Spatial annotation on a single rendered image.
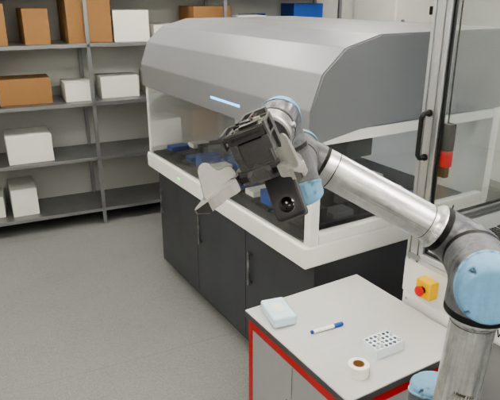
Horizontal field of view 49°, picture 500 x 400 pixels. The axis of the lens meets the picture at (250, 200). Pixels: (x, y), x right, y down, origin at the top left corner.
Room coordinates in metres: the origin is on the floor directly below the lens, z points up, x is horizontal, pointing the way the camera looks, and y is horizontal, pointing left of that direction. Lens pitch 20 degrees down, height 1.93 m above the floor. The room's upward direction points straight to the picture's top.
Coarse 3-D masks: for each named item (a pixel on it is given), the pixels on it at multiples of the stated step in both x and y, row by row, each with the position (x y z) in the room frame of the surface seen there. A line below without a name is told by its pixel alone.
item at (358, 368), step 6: (348, 360) 1.52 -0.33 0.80; (354, 360) 1.52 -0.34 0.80; (360, 360) 1.52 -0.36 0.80; (366, 360) 1.52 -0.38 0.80; (348, 366) 1.50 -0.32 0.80; (354, 366) 1.49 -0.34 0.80; (360, 366) 1.52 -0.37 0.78; (366, 366) 1.49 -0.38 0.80; (348, 372) 1.49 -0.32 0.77; (354, 372) 1.48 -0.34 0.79; (360, 372) 1.47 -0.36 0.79; (366, 372) 1.48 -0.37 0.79; (354, 378) 1.48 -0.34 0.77; (360, 378) 1.47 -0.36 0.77; (366, 378) 1.48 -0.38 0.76
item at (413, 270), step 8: (408, 264) 1.98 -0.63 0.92; (416, 264) 1.95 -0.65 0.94; (408, 272) 1.98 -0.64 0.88; (416, 272) 1.94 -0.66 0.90; (424, 272) 1.91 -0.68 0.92; (432, 272) 1.88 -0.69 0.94; (408, 280) 1.97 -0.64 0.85; (416, 280) 1.94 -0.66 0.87; (440, 280) 1.84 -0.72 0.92; (408, 288) 1.97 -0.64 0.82; (440, 288) 1.84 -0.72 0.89; (416, 296) 1.93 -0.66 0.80; (440, 296) 1.83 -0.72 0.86; (432, 304) 1.86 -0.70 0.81; (440, 304) 1.83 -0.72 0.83
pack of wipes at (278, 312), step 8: (264, 304) 1.87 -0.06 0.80; (272, 304) 1.87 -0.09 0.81; (280, 304) 1.87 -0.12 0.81; (264, 312) 1.85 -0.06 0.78; (272, 312) 1.81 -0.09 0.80; (280, 312) 1.81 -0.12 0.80; (288, 312) 1.81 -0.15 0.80; (272, 320) 1.77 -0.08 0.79; (280, 320) 1.77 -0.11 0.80; (288, 320) 1.78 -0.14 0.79; (296, 320) 1.79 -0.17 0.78
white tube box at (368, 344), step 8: (368, 336) 1.66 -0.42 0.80; (376, 336) 1.67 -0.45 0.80; (384, 336) 1.67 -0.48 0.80; (392, 336) 1.67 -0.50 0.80; (360, 344) 1.65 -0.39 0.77; (368, 344) 1.62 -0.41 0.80; (384, 344) 1.62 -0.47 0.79; (392, 344) 1.61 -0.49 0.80; (400, 344) 1.63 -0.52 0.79; (368, 352) 1.61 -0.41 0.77; (376, 352) 1.58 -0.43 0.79; (384, 352) 1.59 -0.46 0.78; (392, 352) 1.61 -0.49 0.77
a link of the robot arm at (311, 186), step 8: (304, 144) 0.92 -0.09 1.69; (304, 152) 0.92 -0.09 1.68; (312, 152) 0.98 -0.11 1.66; (304, 160) 0.91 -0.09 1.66; (312, 160) 0.93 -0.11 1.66; (312, 168) 0.92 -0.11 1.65; (312, 176) 0.92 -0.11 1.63; (304, 184) 0.91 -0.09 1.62; (312, 184) 0.91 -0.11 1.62; (320, 184) 0.93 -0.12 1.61; (304, 192) 0.91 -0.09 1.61; (312, 192) 0.91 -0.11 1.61; (320, 192) 0.92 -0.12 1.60; (312, 200) 0.91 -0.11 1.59
